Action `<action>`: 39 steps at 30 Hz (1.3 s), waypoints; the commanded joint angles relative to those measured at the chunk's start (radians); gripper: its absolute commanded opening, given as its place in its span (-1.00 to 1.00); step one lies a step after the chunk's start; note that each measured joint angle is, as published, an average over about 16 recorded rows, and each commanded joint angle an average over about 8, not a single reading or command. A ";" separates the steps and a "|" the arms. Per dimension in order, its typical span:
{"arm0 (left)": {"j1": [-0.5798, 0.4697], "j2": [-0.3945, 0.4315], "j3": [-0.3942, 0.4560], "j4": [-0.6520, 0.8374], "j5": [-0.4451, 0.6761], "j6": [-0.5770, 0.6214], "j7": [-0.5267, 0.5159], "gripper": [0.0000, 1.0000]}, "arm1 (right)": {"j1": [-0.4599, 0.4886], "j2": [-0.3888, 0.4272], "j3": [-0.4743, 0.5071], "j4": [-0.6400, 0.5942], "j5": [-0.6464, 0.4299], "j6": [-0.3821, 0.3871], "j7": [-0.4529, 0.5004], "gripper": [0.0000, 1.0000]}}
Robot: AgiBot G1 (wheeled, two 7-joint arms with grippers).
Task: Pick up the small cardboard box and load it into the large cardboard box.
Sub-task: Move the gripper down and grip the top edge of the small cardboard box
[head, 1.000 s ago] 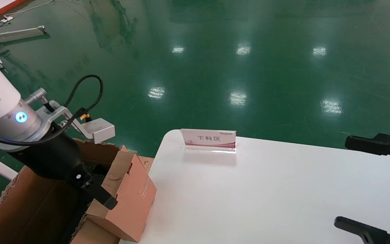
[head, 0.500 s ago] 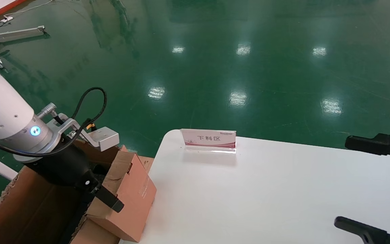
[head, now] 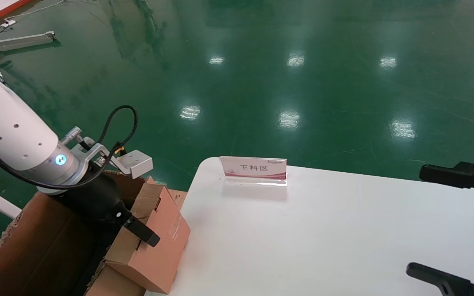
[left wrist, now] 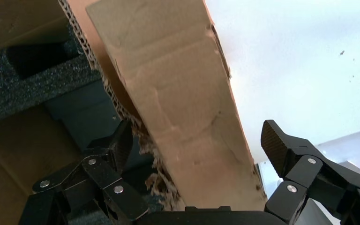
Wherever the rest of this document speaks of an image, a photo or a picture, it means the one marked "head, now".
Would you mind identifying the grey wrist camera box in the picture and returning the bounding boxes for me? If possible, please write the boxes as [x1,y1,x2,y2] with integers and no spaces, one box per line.
[70,138,154,179]

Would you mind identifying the thin white cable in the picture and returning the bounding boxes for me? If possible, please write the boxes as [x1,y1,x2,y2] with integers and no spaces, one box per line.
[5,0,67,23]

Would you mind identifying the small cardboard box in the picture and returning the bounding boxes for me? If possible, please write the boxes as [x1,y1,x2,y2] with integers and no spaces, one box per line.
[105,183,191,295]

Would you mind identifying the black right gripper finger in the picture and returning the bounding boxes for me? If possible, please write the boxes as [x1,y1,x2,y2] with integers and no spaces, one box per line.
[419,161,474,206]
[406,262,474,296]

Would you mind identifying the large cardboard box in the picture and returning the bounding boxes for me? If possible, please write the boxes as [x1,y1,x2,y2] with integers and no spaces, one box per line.
[0,171,157,296]

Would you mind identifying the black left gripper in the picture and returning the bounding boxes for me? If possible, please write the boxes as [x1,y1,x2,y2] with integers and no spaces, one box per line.
[52,164,160,247]

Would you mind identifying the thick black braided cable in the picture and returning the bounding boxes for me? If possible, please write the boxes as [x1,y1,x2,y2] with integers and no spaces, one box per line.
[0,103,116,192]

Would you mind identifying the acrylic sign holder with label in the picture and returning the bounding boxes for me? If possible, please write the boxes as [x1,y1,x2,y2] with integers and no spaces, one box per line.
[219,156,288,187]

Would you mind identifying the long grey metal base bar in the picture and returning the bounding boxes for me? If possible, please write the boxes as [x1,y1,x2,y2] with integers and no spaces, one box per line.
[0,31,56,48]

